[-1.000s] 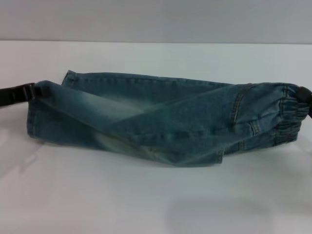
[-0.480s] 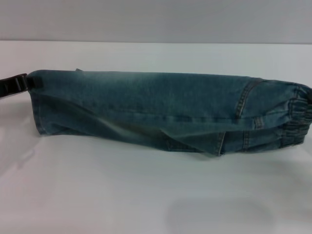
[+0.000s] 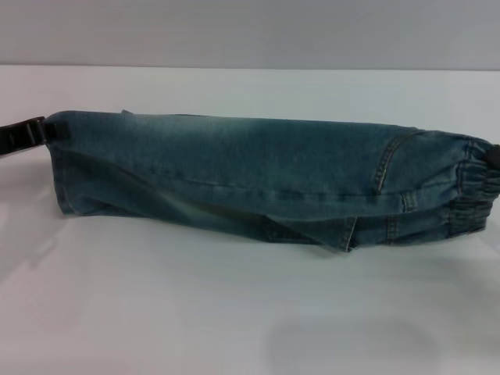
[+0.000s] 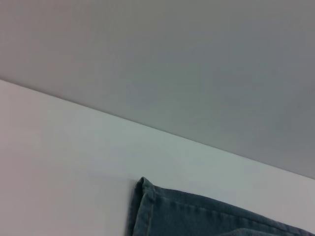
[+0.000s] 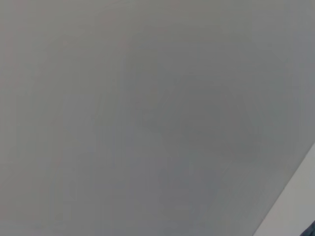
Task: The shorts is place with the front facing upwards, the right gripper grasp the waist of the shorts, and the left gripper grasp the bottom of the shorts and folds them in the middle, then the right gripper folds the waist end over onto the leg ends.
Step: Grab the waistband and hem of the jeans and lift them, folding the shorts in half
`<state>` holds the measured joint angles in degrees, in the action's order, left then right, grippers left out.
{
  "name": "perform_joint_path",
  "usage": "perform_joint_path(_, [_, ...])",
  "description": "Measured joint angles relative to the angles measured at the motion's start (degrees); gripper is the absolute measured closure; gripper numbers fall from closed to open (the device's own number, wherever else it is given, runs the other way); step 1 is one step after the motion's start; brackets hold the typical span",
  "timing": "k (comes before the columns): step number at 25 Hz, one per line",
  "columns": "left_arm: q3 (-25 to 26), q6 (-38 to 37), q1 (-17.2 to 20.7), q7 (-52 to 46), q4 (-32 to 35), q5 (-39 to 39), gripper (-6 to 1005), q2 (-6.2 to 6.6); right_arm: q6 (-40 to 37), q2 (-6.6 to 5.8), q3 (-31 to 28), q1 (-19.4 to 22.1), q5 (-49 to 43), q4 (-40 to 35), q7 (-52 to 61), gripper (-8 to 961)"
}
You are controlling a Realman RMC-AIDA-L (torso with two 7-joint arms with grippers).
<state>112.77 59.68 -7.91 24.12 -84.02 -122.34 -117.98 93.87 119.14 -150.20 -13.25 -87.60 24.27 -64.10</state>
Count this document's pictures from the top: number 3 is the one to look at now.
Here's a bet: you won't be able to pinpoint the blue denim shorts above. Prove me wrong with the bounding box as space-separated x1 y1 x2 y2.
45 109 500 254

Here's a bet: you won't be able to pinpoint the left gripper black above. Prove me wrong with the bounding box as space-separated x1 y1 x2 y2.
0 116 68 157

